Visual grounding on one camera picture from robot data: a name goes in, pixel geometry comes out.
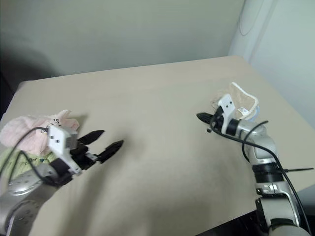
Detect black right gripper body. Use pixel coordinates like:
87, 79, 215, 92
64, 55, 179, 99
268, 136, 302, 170
210, 108, 225, 135

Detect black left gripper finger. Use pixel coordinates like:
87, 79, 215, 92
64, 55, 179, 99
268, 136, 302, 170
78, 129, 105, 147
96, 140, 125, 164

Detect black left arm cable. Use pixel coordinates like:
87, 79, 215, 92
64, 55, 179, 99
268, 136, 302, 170
0, 126, 53, 190

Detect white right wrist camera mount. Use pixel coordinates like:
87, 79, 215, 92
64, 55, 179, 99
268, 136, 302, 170
217, 93, 237, 135

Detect green towel with white trim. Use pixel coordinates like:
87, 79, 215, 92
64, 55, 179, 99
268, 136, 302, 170
0, 147, 54, 184

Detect beige cloth with white trim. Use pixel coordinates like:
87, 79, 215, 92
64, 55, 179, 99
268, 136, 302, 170
210, 82, 260, 121

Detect thin grey wall wire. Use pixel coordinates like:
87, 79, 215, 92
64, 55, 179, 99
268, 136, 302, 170
238, 0, 257, 37

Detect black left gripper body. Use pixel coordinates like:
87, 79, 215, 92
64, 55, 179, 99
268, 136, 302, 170
70, 144, 102, 171

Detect black cable tie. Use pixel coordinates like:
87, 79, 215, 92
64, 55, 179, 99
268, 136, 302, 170
283, 167, 315, 173

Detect pink towel with white trim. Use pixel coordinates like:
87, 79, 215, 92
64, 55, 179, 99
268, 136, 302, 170
0, 109, 81, 156

